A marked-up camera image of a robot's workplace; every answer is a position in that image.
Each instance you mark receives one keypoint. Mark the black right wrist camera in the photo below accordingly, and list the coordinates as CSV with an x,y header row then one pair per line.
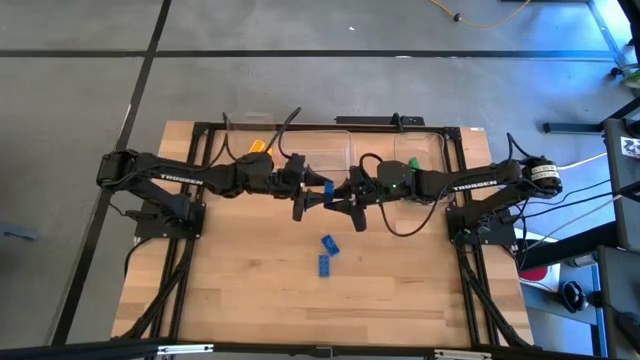
x,y
358,176

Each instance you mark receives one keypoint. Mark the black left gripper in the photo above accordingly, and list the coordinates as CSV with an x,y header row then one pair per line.
x,y
290,185

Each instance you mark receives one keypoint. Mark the clear plastic bin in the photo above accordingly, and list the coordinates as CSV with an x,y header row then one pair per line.
x,y
425,145
320,150
250,130

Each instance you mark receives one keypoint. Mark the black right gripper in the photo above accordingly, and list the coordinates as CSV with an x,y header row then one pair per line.
x,y
371,187

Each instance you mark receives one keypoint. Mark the yellow toy brick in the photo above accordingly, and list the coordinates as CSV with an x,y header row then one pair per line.
x,y
258,146

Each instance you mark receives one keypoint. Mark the black headphones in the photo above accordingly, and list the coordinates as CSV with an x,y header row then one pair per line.
x,y
572,296

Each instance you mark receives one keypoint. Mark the black desk with marker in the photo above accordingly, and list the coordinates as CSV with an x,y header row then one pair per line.
x,y
625,190

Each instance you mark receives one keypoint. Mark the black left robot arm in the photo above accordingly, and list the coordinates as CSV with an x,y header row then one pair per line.
x,y
180,176

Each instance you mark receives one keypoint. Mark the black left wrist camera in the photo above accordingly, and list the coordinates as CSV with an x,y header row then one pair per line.
x,y
295,164

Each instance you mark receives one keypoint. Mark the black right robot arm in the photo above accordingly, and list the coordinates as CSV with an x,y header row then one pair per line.
x,y
475,186

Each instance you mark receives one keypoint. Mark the red round object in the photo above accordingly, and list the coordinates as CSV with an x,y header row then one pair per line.
x,y
534,274

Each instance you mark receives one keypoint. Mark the black frame beam with brackets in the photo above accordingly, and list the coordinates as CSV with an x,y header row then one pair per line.
x,y
320,352

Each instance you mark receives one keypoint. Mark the black aluminium table frame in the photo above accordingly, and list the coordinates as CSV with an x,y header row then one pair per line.
x,y
176,300

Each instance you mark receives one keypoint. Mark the green toy brick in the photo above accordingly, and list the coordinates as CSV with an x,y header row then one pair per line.
x,y
413,163

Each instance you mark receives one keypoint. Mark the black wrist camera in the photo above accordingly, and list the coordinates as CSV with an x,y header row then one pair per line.
x,y
358,176
295,164

